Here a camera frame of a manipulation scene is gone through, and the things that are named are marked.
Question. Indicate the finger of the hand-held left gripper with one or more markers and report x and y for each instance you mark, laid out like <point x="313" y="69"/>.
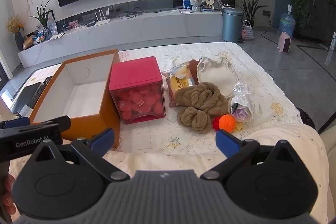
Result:
<point x="17" y="121"/>
<point x="59" y="121"/>

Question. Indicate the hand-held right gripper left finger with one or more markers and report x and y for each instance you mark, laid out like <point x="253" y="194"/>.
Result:
<point x="103" y="141"/>

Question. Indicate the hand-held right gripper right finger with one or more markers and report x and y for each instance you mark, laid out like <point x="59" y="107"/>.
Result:
<point x="227" y="142"/>

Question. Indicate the orange crochet ball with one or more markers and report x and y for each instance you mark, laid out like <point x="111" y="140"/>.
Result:
<point x="226" y="123"/>

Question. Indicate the orange cardboard box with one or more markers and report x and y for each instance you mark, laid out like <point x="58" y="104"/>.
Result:
<point x="78" y="124"/>

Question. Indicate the red crochet piece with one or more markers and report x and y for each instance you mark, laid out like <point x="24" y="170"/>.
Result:
<point x="215" y="124"/>

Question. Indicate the brown fabric scrunchie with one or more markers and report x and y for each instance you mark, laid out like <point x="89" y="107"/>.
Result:
<point x="194" y="120"/>

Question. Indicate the plastic-wrapped purple flower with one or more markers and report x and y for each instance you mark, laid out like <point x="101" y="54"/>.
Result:
<point x="242" y="106"/>

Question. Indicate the brown knotted towel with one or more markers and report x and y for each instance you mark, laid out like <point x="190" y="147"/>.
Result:
<point x="202" y="98"/>

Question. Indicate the cream cloth bag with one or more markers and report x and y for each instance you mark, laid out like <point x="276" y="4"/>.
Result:
<point x="218" y="77"/>

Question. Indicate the yellow snack packet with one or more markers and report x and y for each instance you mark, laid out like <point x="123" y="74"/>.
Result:
<point x="179" y="82"/>

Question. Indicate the person's left hand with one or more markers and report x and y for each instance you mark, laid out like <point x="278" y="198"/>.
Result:
<point x="5" y="192"/>

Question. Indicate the black remote control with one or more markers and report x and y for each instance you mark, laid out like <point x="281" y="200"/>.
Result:
<point x="40" y="91"/>

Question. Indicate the clear box with red lid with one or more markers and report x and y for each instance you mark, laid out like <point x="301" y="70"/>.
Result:
<point x="139" y="92"/>

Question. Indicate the cream dotted cloth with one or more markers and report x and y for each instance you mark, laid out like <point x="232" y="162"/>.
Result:
<point x="296" y="140"/>

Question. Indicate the black round stool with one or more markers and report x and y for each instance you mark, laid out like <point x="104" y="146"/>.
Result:
<point x="305" y="117"/>

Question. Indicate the white lace tablecloth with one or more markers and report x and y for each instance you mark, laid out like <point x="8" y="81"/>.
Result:
<point x="262" y="61"/>

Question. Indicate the yellow dried flowers in vase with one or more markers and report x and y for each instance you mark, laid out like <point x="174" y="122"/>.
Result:
<point x="15" y="27"/>

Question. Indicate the green plant in glass vase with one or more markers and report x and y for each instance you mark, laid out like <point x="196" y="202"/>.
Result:
<point x="43" y="16"/>

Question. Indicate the white router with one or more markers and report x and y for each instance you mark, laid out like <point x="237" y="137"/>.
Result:
<point x="101" y="19"/>

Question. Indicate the pink woven basket bag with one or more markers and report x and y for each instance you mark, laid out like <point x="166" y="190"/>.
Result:
<point x="247" y="31"/>

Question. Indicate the pink space heater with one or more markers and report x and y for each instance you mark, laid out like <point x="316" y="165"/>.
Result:
<point x="284" y="43"/>

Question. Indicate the blue-grey pedal trash can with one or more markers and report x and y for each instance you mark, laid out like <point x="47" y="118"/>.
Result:
<point x="232" y="26"/>

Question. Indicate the white marble television console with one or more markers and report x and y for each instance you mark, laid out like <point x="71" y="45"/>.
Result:
<point x="147" y="29"/>

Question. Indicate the blue water jug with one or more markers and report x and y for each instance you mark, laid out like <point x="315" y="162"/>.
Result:
<point x="286" y="23"/>

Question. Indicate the long-leaf potted plant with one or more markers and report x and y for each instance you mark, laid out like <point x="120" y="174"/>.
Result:
<point x="249" y="6"/>

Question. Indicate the decorative plate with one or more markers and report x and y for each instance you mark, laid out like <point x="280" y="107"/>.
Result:
<point x="218" y="3"/>

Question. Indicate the dark sideboard cabinet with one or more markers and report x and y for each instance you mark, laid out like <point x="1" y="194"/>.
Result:
<point x="320" y="19"/>

